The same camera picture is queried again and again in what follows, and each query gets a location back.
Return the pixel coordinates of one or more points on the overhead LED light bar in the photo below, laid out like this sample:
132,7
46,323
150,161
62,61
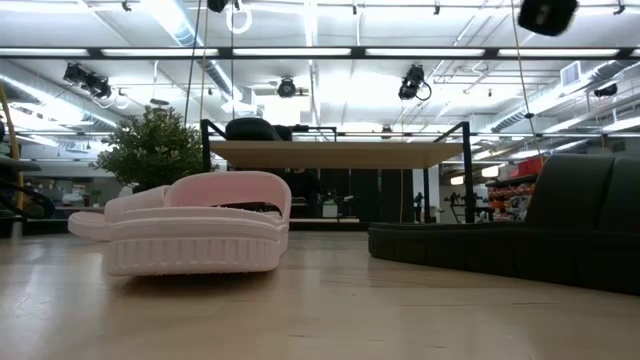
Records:
225,52

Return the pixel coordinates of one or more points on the black studio spotlight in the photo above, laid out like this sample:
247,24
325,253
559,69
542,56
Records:
286,88
411,82
90,82
606,90

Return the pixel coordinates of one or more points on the black partition panels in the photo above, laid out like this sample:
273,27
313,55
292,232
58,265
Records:
365,195

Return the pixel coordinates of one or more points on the green potted plant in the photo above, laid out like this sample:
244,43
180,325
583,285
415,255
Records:
150,150

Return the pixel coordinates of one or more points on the pink slide sandal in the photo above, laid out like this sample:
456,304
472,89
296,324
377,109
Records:
200,240
95,222

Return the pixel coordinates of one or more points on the black storage rack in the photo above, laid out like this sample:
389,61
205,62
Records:
505,200

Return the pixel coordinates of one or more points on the black desk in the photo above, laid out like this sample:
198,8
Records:
20,165

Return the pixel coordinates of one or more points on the black aluminium rig frame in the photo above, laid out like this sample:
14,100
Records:
325,226

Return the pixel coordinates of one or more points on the red plastic crate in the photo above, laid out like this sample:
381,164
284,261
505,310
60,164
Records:
525,167

